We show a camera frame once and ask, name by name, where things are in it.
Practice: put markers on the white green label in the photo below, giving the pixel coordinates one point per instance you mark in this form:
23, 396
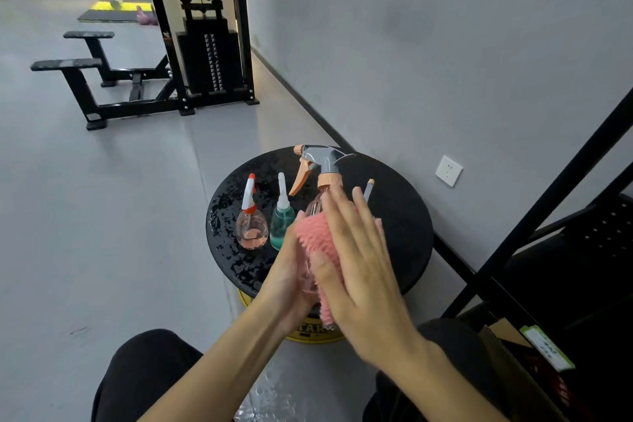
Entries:
546, 347

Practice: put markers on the yellow drum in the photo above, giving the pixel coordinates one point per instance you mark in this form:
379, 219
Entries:
311, 330

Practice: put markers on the pink textured cloth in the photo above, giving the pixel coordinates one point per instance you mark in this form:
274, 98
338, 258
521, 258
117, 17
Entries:
316, 236

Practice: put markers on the person's left forearm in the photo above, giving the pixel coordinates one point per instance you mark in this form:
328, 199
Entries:
222, 367

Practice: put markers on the clear bubble wrap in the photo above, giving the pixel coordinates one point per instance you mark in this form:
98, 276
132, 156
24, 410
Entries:
269, 397

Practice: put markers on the yellow exercise mat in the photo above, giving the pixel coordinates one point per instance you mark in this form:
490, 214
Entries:
123, 6

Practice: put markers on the small bottle with grey nozzle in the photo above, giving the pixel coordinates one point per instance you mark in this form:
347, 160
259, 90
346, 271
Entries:
368, 189

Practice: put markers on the black metal rack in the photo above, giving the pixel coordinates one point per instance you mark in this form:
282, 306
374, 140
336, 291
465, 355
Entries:
559, 248

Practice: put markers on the brown cardboard box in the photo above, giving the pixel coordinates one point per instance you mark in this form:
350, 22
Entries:
504, 362

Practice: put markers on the small teal squeeze bottle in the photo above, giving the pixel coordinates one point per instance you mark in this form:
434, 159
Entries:
281, 224

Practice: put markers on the person's left thumb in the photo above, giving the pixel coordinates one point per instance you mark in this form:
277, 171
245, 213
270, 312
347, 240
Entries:
298, 243

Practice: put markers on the person's right hand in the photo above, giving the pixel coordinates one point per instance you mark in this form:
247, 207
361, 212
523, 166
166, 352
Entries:
368, 288

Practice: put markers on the small pink squeeze bottle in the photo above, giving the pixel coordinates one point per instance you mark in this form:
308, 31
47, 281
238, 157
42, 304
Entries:
251, 231

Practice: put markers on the pink kettlebell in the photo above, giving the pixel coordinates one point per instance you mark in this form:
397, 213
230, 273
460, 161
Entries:
144, 17

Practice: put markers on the black round lid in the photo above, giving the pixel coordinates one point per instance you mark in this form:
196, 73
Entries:
400, 219

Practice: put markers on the pink trigger spray bottle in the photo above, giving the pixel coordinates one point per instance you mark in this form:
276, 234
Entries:
326, 162

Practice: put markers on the pale green foam roller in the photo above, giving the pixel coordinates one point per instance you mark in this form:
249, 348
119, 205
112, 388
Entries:
116, 3

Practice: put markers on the person's left hand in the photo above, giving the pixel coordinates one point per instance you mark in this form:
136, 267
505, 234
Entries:
282, 288

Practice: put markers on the person's right forearm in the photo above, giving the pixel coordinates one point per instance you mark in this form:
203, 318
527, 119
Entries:
440, 387

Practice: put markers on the person's left leg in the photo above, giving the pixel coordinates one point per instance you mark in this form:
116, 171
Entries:
143, 377

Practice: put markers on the grey exercise mat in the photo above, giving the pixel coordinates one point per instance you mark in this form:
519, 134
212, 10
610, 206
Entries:
106, 16

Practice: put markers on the white wall socket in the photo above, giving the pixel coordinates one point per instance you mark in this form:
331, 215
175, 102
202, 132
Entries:
448, 171

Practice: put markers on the person's right middle finger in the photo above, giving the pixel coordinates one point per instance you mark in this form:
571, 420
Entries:
365, 219

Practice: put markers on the person's right thumb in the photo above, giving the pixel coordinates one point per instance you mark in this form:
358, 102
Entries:
326, 273

